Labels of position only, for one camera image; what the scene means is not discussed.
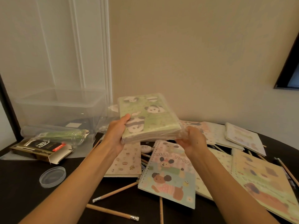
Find black pen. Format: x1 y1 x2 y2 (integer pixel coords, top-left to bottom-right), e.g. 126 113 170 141
273 157 297 190

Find person's left forearm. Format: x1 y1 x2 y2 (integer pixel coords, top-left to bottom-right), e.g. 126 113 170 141
18 142 117 224

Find blue puppy notebook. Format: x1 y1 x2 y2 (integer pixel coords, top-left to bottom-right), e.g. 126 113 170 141
138 140 196 210

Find yellow brown dog notebook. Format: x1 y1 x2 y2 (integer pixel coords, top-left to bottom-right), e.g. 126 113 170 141
231 148 299 224

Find clear tube of green pens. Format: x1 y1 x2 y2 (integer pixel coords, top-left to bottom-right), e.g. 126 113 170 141
20 125 90 147

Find black gold pen box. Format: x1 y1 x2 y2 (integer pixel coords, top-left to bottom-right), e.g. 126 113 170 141
10 138 74 165

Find person's left hand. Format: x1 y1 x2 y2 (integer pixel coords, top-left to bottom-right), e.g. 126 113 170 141
102 113 131 157

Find cream small print notebook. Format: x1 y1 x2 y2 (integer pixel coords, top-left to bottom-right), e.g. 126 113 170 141
195 147 234 201

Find person's right hand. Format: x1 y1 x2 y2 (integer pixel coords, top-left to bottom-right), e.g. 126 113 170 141
175 126 208 159

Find cream snack print notebook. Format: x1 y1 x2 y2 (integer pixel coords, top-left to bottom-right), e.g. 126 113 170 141
104 142 142 178

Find clear plastic storage bin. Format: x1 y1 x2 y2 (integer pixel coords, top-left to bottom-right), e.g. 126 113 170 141
14 88 108 138

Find round clear plastic lid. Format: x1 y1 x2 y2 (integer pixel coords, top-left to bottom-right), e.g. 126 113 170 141
39 166 67 189

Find black framed panel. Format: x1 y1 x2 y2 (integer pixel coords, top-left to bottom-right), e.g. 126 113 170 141
0 73 24 143

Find person's right forearm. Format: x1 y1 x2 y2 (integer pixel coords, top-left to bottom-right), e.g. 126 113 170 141
190 148 280 224

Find pale green notebook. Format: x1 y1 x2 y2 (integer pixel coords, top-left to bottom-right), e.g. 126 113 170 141
205 122 245 151

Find black wall television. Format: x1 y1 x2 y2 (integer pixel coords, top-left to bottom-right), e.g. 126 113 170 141
273 32 299 90

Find green panda notebook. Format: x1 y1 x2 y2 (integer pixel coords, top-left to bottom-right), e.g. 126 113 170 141
117 92 182 141

